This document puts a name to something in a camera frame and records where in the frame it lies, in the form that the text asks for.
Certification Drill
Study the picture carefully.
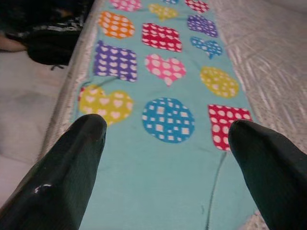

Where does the grey quilted mattress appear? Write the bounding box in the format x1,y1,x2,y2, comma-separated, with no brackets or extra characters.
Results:
40,0,307,230

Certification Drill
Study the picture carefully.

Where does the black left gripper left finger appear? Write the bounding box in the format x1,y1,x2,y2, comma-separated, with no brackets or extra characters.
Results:
0,114,107,230

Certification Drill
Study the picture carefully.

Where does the black bag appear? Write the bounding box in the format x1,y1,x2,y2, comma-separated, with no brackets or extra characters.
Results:
4,0,94,71

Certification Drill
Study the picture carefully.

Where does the teal blanket with colourful patches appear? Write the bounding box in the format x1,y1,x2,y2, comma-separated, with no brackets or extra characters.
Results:
74,0,257,230

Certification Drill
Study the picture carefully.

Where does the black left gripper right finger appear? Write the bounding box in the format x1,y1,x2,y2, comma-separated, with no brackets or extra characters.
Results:
227,119,307,230

